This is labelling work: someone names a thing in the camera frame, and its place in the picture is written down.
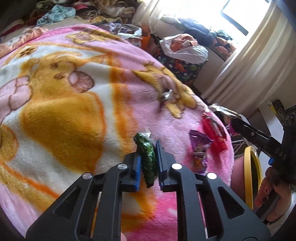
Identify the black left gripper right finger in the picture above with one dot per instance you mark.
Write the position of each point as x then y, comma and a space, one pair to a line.
207, 209

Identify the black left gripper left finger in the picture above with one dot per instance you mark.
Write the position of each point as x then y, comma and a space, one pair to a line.
90, 209

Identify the red long snack wrapper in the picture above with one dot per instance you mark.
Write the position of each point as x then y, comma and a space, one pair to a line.
215, 132

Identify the purple snack wrapper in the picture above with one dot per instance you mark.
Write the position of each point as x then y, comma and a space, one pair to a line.
200, 143

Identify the green snack wrapper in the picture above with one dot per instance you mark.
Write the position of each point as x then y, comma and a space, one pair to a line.
149, 162

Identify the yellow rimmed black trash bin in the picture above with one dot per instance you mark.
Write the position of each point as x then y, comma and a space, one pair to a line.
252, 175

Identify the left hand dark nails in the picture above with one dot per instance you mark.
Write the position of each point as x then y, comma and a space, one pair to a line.
123, 237

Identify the right hand red nails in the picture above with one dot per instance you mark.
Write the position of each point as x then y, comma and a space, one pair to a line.
271, 182

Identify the white desk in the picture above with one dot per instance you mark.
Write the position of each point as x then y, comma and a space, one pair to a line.
265, 119

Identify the yellow white snack wrapper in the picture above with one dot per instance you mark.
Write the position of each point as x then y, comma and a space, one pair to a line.
224, 114

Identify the cream curtain right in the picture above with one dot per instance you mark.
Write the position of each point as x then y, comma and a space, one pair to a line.
256, 70

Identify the cream curtain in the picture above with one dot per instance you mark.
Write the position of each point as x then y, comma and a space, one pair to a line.
256, 70
149, 13

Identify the pink cartoon bear blanket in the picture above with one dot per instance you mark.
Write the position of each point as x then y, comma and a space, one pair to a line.
72, 98

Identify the small silver foil wrapper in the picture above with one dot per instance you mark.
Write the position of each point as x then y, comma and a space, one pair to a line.
166, 95

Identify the dinosaur print laundry basket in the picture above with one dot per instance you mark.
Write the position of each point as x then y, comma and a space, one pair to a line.
184, 71

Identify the clothes on window sill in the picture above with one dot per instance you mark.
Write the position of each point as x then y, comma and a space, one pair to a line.
217, 40

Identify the white plastic bag with clothes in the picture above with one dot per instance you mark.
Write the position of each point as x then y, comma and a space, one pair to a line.
184, 47

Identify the orange bag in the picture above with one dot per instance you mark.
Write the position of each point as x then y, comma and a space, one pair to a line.
148, 43

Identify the cream curtain left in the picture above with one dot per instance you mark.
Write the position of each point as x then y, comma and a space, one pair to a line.
149, 13

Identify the pile of clothes on bed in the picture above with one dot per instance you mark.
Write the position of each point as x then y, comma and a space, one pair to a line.
16, 15

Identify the white round wire stool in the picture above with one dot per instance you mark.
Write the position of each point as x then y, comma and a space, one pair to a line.
238, 142

